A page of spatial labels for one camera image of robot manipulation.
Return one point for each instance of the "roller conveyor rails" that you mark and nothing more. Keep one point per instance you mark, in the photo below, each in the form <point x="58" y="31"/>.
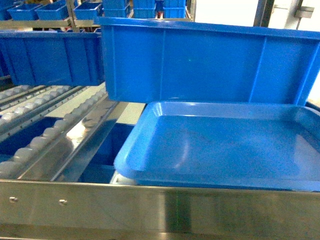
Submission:
<point x="63" y="151"/>

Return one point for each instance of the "blue plastic tray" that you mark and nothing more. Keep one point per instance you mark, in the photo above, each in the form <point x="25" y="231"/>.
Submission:
<point x="232" y="145"/>

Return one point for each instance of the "large blue plastic bin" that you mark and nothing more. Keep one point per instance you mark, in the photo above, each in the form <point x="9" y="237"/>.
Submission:
<point x="157" y="60"/>

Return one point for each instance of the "blue bin at left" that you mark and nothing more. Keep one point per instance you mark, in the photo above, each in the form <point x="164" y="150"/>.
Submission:
<point x="53" y="58"/>

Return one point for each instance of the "steel front rail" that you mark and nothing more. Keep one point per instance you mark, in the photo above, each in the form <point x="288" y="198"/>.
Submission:
<point x="35" y="210"/>

